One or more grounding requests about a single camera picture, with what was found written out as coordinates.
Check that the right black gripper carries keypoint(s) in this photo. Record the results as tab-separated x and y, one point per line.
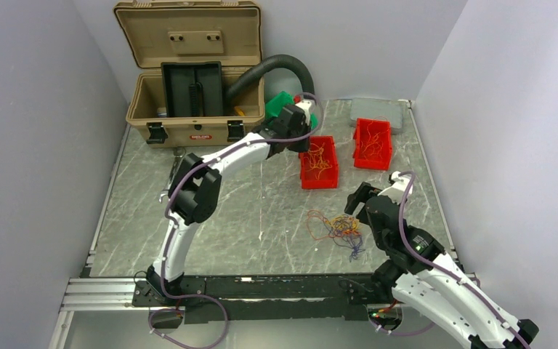
354	199

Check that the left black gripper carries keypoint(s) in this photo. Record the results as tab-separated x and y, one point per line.
302	148

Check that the green plastic bin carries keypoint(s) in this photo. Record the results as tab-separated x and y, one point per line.
276	106

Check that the red plastic bin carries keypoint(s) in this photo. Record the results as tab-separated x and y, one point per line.
373	145
319	168

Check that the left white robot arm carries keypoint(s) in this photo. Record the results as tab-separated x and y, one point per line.
195	187

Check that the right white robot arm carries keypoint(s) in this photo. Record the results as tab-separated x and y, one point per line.
421	274

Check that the black toolbox tray insert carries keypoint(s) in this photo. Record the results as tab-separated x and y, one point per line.
193	89

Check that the silver combination wrench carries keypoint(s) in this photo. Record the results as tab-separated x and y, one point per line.
179	153

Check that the tan plastic toolbox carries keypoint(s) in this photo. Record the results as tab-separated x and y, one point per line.
189	53

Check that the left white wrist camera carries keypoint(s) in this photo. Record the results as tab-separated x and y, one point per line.
308	106

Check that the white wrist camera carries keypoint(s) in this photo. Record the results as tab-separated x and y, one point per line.
308	106
398	186

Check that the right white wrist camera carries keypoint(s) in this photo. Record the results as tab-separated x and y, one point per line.
398	186

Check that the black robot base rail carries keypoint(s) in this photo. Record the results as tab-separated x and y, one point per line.
350	296

